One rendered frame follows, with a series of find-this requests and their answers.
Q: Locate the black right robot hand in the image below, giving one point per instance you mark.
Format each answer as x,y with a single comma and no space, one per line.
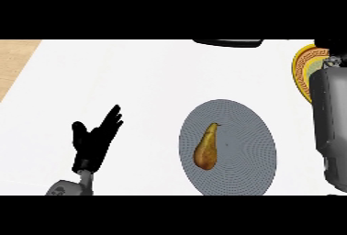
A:
333,46

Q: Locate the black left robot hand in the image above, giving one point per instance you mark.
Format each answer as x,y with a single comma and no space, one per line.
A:
92,143

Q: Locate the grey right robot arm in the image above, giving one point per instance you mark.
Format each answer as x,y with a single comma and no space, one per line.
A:
333,128

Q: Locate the yellow patterned plate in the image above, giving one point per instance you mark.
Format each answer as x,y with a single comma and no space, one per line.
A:
305,67

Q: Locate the yellow-brown squash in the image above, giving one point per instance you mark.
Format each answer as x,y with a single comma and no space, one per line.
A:
206,150

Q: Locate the grey round placemat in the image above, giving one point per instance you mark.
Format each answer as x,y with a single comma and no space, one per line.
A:
228,147

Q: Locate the dark grey appliance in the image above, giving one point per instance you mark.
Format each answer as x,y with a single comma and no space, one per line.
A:
228,42

